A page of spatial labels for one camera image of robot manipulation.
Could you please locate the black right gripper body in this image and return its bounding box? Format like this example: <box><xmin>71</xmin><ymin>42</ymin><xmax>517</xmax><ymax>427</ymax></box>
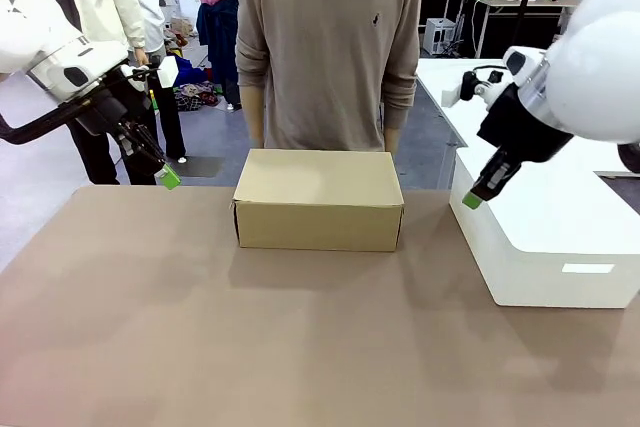
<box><xmin>476</xmin><ymin>82</ymin><xmax>574</xmax><ymax>165</ymax></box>

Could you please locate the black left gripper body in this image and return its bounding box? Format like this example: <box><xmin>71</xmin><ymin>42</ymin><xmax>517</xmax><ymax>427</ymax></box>
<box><xmin>74</xmin><ymin>65</ymin><xmax>154</xmax><ymax>138</ymax></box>

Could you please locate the brown cardboard shoe box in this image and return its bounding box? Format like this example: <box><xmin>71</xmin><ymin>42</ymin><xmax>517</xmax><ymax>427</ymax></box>
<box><xmin>232</xmin><ymin>148</ymin><xmax>405</xmax><ymax>252</ymax></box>

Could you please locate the person's left forearm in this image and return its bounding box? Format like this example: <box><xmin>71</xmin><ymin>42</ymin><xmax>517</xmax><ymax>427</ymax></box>
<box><xmin>381</xmin><ymin>98</ymin><xmax>402</xmax><ymax>131</ymax></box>

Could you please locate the person's right forearm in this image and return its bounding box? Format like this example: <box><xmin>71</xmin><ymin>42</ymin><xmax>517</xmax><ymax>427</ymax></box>
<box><xmin>239</xmin><ymin>85</ymin><xmax>267</xmax><ymax>125</ymax></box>

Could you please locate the white foam box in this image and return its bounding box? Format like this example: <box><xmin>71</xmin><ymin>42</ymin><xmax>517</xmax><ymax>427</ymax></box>
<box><xmin>448</xmin><ymin>146</ymin><xmax>640</xmax><ymax>309</ymax></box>

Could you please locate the white box-shaped appliance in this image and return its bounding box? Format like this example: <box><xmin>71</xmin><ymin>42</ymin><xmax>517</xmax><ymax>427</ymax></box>
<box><xmin>423</xmin><ymin>17</ymin><xmax>459</xmax><ymax>56</ymax></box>

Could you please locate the person's left hand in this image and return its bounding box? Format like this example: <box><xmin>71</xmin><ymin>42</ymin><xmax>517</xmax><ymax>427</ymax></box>
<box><xmin>383</xmin><ymin>127</ymin><xmax>403</xmax><ymax>156</ymax></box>

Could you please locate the person's right hand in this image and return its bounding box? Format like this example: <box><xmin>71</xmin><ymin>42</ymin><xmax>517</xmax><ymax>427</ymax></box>
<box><xmin>248</xmin><ymin>121</ymin><xmax>267</xmax><ymax>150</ymax></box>

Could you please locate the dark floor mat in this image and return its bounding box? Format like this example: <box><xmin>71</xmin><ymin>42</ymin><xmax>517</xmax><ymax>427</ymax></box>
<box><xmin>167</xmin><ymin>155</ymin><xmax>227</xmax><ymax>179</ymax></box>

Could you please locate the pile of colourful clothes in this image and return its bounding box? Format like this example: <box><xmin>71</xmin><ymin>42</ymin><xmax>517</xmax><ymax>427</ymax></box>
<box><xmin>164</xmin><ymin>16</ymin><xmax>224</xmax><ymax>113</ymax></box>

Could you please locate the white label sticker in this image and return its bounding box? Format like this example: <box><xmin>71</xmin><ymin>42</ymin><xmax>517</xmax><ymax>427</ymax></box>
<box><xmin>560</xmin><ymin>262</ymin><xmax>616</xmax><ymax>275</ymax></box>

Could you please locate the brown background table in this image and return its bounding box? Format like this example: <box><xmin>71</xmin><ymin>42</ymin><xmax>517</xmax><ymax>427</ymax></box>
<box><xmin>449</xmin><ymin>0</ymin><xmax>581</xmax><ymax>60</ymax></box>

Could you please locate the person in beige sweater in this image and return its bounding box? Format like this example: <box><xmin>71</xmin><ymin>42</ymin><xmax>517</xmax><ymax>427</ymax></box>
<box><xmin>234</xmin><ymin>0</ymin><xmax>424</xmax><ymax>154</ymax></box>

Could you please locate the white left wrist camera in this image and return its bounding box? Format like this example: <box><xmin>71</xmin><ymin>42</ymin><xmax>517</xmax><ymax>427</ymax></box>
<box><xmin>122</xmin><ymin>55</ymin><xmax>180</xmax><ymax>90</ymax></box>

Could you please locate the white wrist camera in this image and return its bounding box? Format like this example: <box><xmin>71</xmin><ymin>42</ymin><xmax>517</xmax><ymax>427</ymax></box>
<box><xmin>440</xmin><ymin>64</ymin><xmax>507</xmax><ymax>109</ymax></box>
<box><xmin>122</xmin><ymin>55</ymin><xmax>180</xmax><ymax>90</ymax></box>

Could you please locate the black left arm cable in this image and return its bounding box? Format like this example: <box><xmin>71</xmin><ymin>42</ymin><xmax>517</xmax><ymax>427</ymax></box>
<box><xmin>0</xmin><ymin>88</ymin><xmax>109</xmax><ymax>146</ymax></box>

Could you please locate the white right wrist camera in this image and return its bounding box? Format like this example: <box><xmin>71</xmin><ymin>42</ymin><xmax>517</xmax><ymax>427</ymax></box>
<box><xmin>440</xmin><ymin>64</ymin><xmax>507</xmax><ymax>109</ymax></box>

